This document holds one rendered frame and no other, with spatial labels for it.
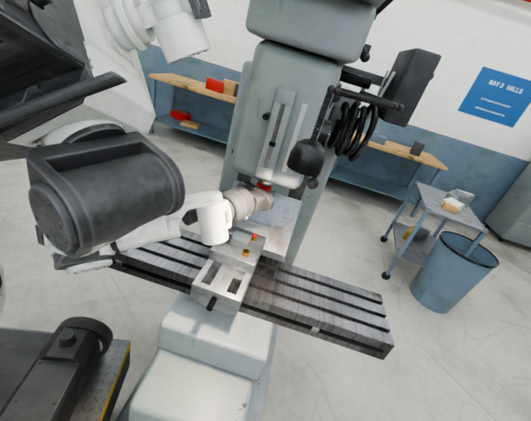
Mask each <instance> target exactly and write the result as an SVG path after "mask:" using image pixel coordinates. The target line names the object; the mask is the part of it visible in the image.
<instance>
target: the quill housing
mask: <svg viewBox="0 0 531 421"><path fill-rule="evenodd" d="M340 77H341V66H340V64H339V63H338V62H337V61H336V60H334V59H332V58H328V57H324V56H321V55H319V54H315V53H311V52H308V51H305V50H302V49H299V48H294V47H292V46H289V45H285V44H283V43H278V42H275V41H272V40H269V39H265V40H262V41H260V42H259V43H258V44H257V45H256V47H255V52H254V56H253V60H252V64H251V68H250V75H249V79H248V84H247V88H246V91H245V99H244V103H243V107H242V111H241V115H240V122H239V126H238V130H237V135H236V138H235V146H234V149H233V150H232V152H231V153H232V158H231V166H232V168H233V169H234V170H235V171H237V172H239V173H241V174H244V175H248V176H251V177H254V178H256V179H260V180H264V179H261V178H259V177H256V176H255V173H256V169H257V165H258V163H259V160H260V154H261V151H262V148H263V144H264V141H265V137H266V132H267V129H268V125H269V122H270V119H271V115H270V118H269V119H268V120H264V119H263V118H262V115H263V114H264V113H266V112H270V113H272V110H273V107H274V103H275V99H276V93H277V90H278V88H279V87H284V88H287V89H292V90H295V91H296V92H297V95H296V99H295V103H294V105H293V108H292V111H291V116H290V119H289V122H288V125H287V128H286V132H285V136H284V139H283V141H282V145H281V149H280V153H279V155H278V158H277V161H276V166H275V169H274V172H273V175H272V177H271V180H264V181H267V182H270V183H272V184H275V185H279V186H282V187H286V188H288V189H296V188H298V187H299V186H300V185H301V183H302V181H303V179H304V176H305V175H301V174H299V173H296V172H295V171H293V170H291V169H290V168H289V167H288V166H287V165H286V163H287V161H288V158H289V154H290V152H291V150H292V148H293V147H294V146H295V144H296V142H297V141H299V140H302V139H310V138H311V136H312V132H313V129H314V128H315V127H314V126H315V124H316V121H317V118H318V117H317V116H319V115H318V114H319V112H320V110H321V106H322V104H323V102H324V98H325V95H326V91H327V88H328V87H329V86H330V85H334V86H335V88H336V86H337V84H338V82H339V79H340Z"/></svg>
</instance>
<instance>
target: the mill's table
mask: <svg viewBox="0 0 531 421"><path fill-rule="evenodd" d="M180 233H181V237H177V238H173V239H169V240H165V241H158V242H154V243H149V244H147V245H144V246H141V247H138V248H134V249H130V250H126V251H120V250H118V251H116V252H115V255H113V256H112V261H113V263H112V264H111V266H108V267H109V268H112V269H115V270H117V271H121V272H124V273H127V274H130V275H132V276H136V277H138V278H141V279H144V280H146V281H149V282H153V283H156V284H159V285H161V286H164V287H168V288H171V289H174V290H176V291H179V292H183V293H186V294H189V295H190V291H191V286H192V283H193V281H194V280H195V278H196V277H197V276H198V274H199V273H200V271H201V269H202V268H203V266H204V265H205V263H206V262H207V261H208V259H209V254H210V249H211V247H212V246H207V245H205V244H203V243H202V240H201V235H199V234H196V233H194V232H191V231H187V230H184V229H181V228H180ZM382 304H383V300H382V295H381V294H378V293H375V292H371V291H368V290H366V289H363V288H360V287H356V286H353V285H351V284H348V283H345V282H341V281H338V280H336V279H333V278H330V277H328V276H323V275H320V274H317V273H315V272H312V271H308V270H305V269H302V268H300V267H297V266H293V265H290V264H287V263H284V262H282V261H277V260H275V259H272V258H269V257H267V256H262V255H260V258H259V260H258V262H257V264H256V267H255V270H254V273H253V275H252V278H251V279H250V283H249V286H248V287H247V290H246V292H245V295H244V298H243V301H242V303H241V305H240V309H239V311H238V312H243V313H245V314H248V315H251V316H252V317H257V318H259V319H262V320H265V321H268V322H272V323H275V324H277V325H280V326H283V327H287V328H290V329H292V330H295V331H298V332H302V333H305V334H307V335H310V336H312V337H316V338H319V339H321V340H324V341H327V342H331V343H334V344H336V345H339V346H342V347H346V348H349V349H351V350H354V351H357V352H360V353H364V354H366V355H368V356H371V357H374V358H378V359H381V360H384V359H385V358H386V356H387V355H388V354H389V352H390V351H391V350H392V349H393V348H394V347H395V345H394V341H393V338H392V335H391V334H389V332H390V331H391V329H390V326H389V323H388V320H387V319H385V318H386V316H387V314H386V310H385V307H384V306H382Z"/></svg>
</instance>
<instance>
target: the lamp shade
mask: <svg viewBox="0 0 531 421"><path fill-rule="evenodd" d="M324 162H325V150H324V148H323V147H322V145H321V143H319V142H318V141H313V140H311V139H302V140H299V141H297V142H296V144H295V146H294V147H293V148H292V150H291V152H290V154H289V158H288V161H287V163H286V165H287V166H288V167H289V168H290V169H291V170H293V171H295V172H296V173H299V174H301V175H306V176H313V177H314V176H318V175H320V173H321V169H322V166H323V165H324Z"/></svg>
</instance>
